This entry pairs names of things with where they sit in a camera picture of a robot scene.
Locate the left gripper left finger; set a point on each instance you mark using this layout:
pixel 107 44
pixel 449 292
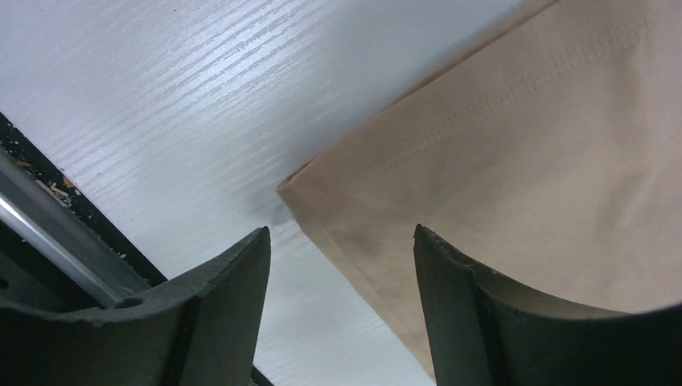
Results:
pixel 199 328

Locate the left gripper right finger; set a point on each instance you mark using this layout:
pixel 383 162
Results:
pixel 485 328

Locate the beige t shirt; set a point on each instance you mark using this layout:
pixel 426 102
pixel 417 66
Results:
pixel 549 149

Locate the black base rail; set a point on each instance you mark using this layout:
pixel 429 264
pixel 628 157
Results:
pixel 58 252

